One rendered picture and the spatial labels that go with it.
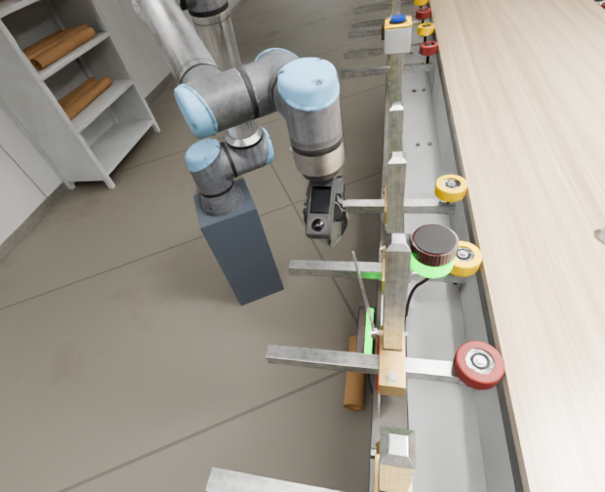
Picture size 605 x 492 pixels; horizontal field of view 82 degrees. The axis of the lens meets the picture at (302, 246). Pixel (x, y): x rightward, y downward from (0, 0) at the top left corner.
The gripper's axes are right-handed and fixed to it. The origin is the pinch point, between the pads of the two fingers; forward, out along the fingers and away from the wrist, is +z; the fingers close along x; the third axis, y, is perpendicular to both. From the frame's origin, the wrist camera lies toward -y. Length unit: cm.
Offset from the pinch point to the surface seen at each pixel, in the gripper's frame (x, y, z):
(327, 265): 2.4, 4.2, 12.5
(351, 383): 0, 3, 89
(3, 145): 254, 125, 43
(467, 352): -27.1, -19.4, 6.7
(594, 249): -55, 7, 7
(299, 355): 5.0, -21.3, 11.1
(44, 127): 231, 144, 40
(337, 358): -3.0, -21.1, 11.1
